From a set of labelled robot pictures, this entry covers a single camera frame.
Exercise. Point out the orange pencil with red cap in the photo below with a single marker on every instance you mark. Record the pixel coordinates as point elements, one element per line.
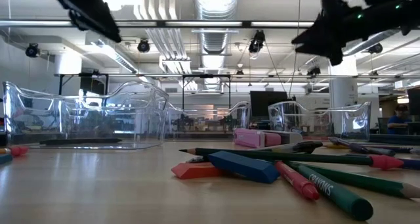
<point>18,151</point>

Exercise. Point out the silver ceiling air duct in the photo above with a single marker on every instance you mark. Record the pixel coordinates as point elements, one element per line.
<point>215,40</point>

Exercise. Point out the black monitor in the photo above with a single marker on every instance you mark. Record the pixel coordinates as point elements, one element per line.
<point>414,100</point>
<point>269,102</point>

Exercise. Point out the grey pen with black cap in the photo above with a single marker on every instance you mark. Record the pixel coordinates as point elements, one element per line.
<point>302,146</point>

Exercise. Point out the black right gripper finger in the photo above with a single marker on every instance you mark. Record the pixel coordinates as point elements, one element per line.
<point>311,38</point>
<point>336,57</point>

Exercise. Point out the large blue eraser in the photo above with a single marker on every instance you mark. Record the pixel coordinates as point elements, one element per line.
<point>243,166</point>

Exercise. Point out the black ceiling spotlight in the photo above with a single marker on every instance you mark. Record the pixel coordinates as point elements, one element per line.
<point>239,73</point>
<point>143,46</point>
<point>33,50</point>
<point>314,71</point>
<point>256,41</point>
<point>375,48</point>

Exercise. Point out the purple grey pen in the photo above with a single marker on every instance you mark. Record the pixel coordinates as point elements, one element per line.
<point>370,150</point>

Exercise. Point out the white building pillar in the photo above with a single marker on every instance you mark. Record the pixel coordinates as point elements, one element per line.
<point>343,86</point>
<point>67,66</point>

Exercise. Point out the clear plastic bin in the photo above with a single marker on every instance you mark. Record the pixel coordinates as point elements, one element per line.
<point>357,122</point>
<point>236,119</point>
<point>33,125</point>

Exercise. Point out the black background rig frame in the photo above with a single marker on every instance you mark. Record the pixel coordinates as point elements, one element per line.
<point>92,84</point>
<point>206,76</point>

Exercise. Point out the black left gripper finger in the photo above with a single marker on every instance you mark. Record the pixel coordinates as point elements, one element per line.
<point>106,25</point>

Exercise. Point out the pink and white eraser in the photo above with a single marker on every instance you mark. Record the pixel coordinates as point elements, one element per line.
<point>249,138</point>

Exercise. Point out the black aluminium rig frame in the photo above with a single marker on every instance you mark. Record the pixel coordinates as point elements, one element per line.
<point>246,24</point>

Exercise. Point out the red crayon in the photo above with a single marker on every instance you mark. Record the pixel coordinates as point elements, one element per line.
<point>297,181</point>

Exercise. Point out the small blue eraser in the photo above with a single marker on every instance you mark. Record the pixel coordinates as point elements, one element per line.
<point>6,159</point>

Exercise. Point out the person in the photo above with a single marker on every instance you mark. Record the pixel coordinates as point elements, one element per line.
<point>397,123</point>

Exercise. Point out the dark green pencil red cap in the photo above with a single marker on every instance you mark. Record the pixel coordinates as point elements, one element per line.
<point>311,157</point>

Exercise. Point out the yellow pencil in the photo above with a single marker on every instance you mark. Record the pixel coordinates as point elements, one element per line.
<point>331,146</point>

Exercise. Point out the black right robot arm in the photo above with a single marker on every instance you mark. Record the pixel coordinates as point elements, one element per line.
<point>387,13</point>

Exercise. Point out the green crayon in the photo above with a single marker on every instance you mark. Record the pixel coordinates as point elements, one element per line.
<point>341,197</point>

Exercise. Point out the red eraser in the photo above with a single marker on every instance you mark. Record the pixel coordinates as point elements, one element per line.
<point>193,170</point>

